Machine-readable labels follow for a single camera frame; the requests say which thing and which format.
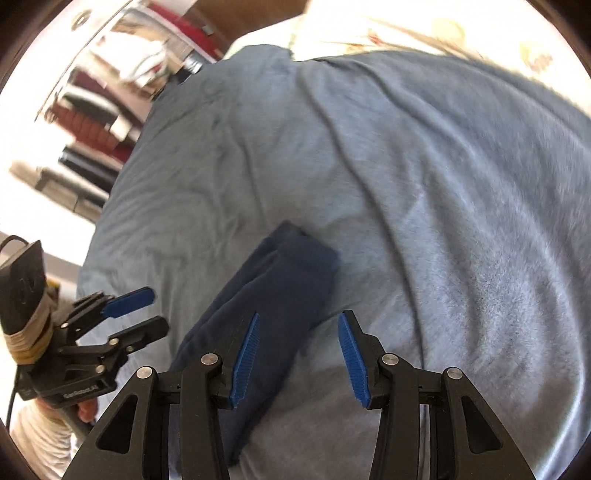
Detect navy blue sweatpants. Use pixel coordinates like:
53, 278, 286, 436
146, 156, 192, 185
170, 221, 339, 466

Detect person's left hand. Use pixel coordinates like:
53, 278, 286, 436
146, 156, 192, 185
34, 398, 98, 424

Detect grey bed blanket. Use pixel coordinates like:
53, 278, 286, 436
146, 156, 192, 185
77, 46, 590, 479

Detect cluttered shelf with clothes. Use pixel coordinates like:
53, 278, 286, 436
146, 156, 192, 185
1, 1, 222, 220

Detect wooden headboard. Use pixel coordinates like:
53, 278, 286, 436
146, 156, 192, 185
185, 0, 308, 50

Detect white pillow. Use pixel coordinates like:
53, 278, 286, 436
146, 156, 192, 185
229, 1, 590, 74

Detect black camera with tape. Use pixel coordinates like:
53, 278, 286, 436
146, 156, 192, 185
1, 241, 56, 366

